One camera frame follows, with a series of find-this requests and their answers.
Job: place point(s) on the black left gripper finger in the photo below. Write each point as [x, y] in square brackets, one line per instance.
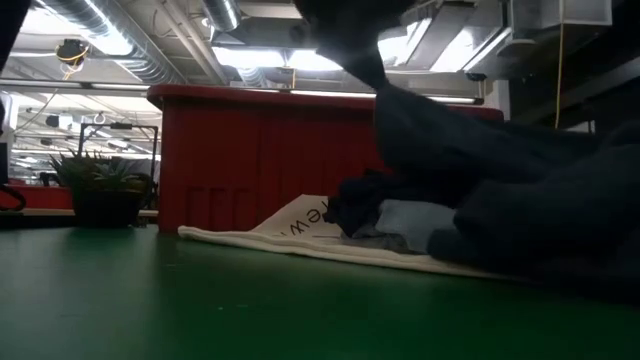
[367, 70]

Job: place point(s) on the light blue denim jeans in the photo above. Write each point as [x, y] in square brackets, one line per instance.
[415, 222]

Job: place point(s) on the red plastic laundry basket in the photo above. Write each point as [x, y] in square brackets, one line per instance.
[250, 160]

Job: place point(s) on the cream printed tote bag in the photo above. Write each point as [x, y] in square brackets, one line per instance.
[300, 220]

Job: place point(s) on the black round ceiling device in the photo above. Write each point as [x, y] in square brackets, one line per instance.
[72, 50]

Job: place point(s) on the green table mat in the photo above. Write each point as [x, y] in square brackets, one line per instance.
[200, 310]

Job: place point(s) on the small potted succulent plant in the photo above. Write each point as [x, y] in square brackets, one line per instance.
[105, 200]

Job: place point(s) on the red bench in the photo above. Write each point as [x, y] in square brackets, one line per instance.
[50, 197]

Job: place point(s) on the silver round air duct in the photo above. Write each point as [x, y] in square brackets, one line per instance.
[222, 12]

